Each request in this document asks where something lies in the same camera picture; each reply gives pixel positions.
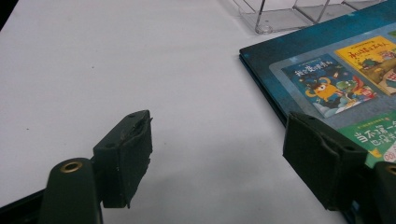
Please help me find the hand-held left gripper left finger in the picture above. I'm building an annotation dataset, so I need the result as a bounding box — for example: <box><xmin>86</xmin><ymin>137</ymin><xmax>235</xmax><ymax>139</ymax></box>
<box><xmin>92</xmin><ymin>109</ymin><xmax>154</xmax><ymax>209</ymax></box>

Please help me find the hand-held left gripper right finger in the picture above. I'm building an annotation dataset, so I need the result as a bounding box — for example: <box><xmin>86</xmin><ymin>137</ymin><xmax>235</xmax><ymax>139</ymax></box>
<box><xmin>282</xmin><ymin>111</ymin><xmax>369</xmax><ymax>211</ymax></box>

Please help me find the dark blue picture book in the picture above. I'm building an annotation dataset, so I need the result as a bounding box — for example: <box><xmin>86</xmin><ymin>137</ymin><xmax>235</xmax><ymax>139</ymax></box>
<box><xmin>238</xmin><ymin>0</ymin><xmax>396</xmax><ymax>171</ymax></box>

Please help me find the clear acrylic book rack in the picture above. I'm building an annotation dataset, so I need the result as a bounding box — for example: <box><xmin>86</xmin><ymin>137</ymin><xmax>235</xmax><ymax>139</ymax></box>
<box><xmin>232</xmin><ymin>0</ymin><xmax>387</xmax><ymax>35</ymax></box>

